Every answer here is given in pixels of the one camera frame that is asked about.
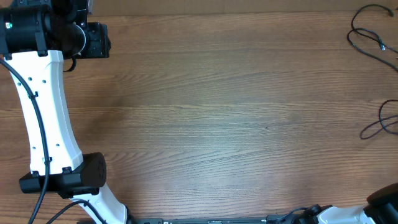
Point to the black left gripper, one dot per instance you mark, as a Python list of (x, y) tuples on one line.
[(101, 43)]

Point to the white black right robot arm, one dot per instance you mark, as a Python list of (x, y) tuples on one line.
[(381, 208)]

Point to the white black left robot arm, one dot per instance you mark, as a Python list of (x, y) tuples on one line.
[(36, 38)]

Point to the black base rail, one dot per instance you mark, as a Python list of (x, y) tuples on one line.
[(253, 220)]

